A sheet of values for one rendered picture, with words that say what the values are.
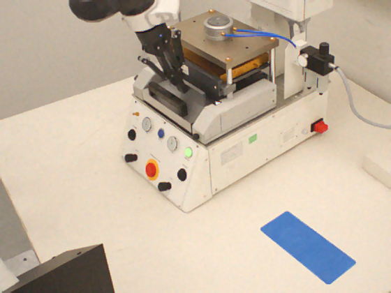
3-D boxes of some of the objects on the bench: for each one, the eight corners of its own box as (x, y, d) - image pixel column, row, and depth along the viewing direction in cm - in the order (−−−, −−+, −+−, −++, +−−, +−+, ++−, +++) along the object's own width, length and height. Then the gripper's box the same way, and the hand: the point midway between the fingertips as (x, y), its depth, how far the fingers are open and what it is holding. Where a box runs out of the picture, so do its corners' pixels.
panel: (121, 157, 164) (135, 98, 158) (181, 209, 145) (200, 145, 139) (115, 157, 162) (129, 98, 156) (175, 211, 143) (195, 146, 137)
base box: (251, 88, 192) (250, 44, 182) (334, 135, 168) (338, 87, 158) (118, 155, 165) (107, 107, 155) (194, 222, 142) (189, 170, 131)
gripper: (158, 1, 135) (192, 70, 152) (117, 33, 131) (157, 100, 148) (176, 10, 130) (209, 80, 147) (135, 44, 126) (173, 111, 143)
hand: (178, 81), depth 145 cm, fingers closed, pressing on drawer
